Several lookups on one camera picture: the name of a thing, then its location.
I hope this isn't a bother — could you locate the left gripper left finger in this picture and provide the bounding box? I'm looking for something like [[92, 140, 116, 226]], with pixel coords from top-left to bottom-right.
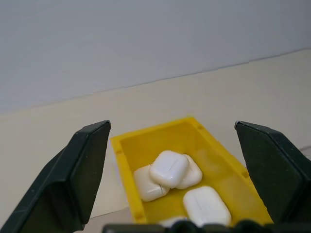
[[0, 120, 112, 233]]

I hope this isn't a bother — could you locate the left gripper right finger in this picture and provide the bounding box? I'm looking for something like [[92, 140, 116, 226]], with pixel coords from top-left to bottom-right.
[[233, 120, 311, 226]]

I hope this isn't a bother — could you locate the yellow plastic bin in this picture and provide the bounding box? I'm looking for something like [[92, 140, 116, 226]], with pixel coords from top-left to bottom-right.
[[109, 116, 275, 226]]

